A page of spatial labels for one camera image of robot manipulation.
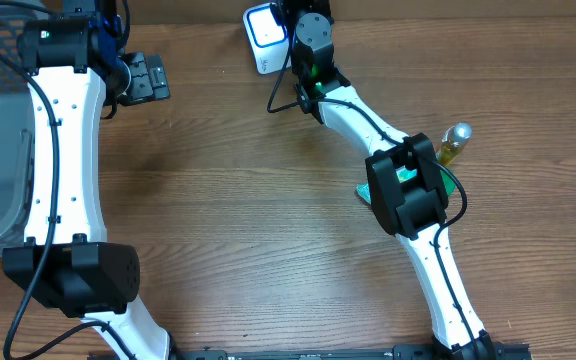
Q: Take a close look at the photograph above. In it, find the teal wet wipes pack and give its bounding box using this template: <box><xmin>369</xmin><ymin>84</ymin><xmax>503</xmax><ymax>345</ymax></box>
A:
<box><xmin>356</xmin><ymin>183</ymin><xmax>371</xmax><ymax>205</ymax></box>

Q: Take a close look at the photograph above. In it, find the teal Kleenex tissue pack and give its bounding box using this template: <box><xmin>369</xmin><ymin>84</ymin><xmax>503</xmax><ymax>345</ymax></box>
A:
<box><xmin>397</xmin><ymin>168</ymin><xmax>417</xmax><ymax>183</ymax></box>

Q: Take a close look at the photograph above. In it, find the yellow oil bottle silver cap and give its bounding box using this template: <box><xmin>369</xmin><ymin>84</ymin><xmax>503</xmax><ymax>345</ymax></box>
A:
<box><xmin>437</xmin><ymin>122</ymin><xmax>473</xmax><ymax>167</ymax></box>

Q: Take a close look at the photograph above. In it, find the green lid white jar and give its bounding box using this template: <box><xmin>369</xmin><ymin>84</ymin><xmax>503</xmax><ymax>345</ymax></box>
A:
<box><xmin>441</xmin><ymin>168</ymin><xmax>457</xmax><ymax>196</ymax></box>

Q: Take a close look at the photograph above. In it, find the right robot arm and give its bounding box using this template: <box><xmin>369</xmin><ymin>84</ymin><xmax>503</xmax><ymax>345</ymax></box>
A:
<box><xmin>270</xmin><ymin>1</ymin><xmax>497</xmax><ymax>359</ymax></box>

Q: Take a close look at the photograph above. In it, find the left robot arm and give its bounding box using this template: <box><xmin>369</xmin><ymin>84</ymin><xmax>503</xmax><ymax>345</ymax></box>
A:
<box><xmin>2</xmin><ymin>1</ymin><xmax>177</xmax><ymax>359</ymax></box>

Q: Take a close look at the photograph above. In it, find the white barcode scanner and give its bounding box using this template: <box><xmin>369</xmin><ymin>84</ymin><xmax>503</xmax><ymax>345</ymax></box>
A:
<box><xmin>242</xmin><ymin>2</ymin><xmax>288</xmax><ymax>75</ymax></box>

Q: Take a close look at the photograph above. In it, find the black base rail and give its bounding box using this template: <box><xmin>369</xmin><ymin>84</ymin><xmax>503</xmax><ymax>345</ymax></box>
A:
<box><xmin>87</xmin><ymin>342</ymin><xmax>534</xmax><ymax>360</ymax></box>

